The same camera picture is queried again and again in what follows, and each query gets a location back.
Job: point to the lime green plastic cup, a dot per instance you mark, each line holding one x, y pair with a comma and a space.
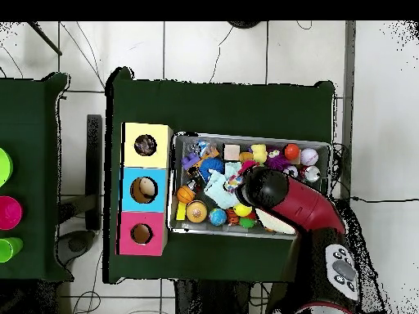
8, 250
5, 167

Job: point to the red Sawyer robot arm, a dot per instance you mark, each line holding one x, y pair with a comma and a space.
301, 202

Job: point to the wooden three-hole box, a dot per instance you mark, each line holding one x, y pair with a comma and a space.
160, 157

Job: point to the black diagonal rod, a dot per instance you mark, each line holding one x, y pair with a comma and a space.
44, 37

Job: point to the grey stand base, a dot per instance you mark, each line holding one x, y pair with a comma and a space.
77, 243

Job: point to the black upright panel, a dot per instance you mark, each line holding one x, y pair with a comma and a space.
94, 163

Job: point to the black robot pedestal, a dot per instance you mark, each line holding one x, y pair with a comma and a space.
212, 301

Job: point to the cream muslin cloth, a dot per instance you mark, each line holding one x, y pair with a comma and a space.
275, 224

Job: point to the toy hamburger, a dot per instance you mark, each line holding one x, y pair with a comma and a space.
196, 211

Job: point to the black round fixture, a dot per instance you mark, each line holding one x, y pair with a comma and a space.
244, 24

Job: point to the yellow smooth ball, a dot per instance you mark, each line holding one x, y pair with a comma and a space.
241, 210

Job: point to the blue spiky rubber ball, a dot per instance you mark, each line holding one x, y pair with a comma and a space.
209, 166

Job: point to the dark green table cloth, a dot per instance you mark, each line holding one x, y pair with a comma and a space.
212, 108
29, 114

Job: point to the purple spiky monster toy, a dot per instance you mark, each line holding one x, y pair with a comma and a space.
275, 158

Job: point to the white baseball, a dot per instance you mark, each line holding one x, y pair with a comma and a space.
309, 157

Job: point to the silver mesh bin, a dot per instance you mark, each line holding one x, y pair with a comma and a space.
180, 180

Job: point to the light blue fluffy cloth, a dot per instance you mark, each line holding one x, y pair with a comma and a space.
217, 193

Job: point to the yellow plush duck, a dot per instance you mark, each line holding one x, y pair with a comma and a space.
259, 152

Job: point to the orange toy basketball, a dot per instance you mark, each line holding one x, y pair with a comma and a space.
185, 194

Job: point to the orange smooth ball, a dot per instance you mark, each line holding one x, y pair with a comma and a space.
291, 151

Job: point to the pink plastic cup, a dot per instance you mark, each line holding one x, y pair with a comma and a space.
9, 212

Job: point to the colourful triangle print cloth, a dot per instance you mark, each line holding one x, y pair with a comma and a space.
233, 183

